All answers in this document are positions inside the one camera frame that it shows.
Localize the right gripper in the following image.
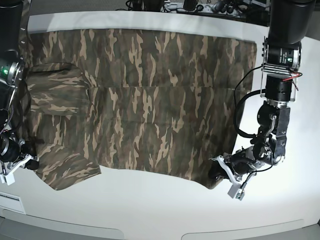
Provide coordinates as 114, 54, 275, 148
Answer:
0, 153, 40, 177

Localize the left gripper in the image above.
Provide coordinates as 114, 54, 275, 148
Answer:
208, 153, 253, 182

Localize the camouflage T-shirt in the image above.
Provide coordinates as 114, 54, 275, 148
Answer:
21, 29, 257, 190

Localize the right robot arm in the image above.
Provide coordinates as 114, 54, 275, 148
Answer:
0, 0, 39, 183

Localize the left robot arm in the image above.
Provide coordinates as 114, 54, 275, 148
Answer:
208, 0, 316, 182

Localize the white label plate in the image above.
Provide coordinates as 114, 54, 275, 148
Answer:
0, 192, 26, 215

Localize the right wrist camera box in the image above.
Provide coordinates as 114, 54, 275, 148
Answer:
0, 173, 15, 186

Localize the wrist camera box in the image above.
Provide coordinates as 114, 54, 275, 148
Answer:
227, 184, 246, 201
0, 173, 15, 186

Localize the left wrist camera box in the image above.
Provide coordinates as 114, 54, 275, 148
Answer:
227, 184, 246, 201

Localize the power strip with cables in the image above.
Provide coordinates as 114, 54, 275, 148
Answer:
160, 0, 250, 17

